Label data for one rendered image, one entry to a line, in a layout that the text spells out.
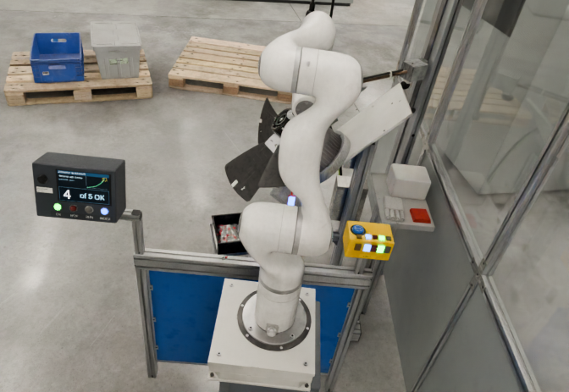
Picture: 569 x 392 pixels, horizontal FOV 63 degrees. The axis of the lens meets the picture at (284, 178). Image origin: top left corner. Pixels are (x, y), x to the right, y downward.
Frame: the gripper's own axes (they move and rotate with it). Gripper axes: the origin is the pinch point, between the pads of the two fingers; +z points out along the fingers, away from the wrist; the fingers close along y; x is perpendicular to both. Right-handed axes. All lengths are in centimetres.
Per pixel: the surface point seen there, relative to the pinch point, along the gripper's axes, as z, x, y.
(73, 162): -36, -26, -72
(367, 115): 20.0, -28.1, 31.5
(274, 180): -22.3, -35.5, -6.2
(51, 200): -43, -37, -78
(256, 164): 2.1, -47.1, -13.8
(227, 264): -38, -65, -21
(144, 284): -38, -81, -52
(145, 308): -37, -98, -54
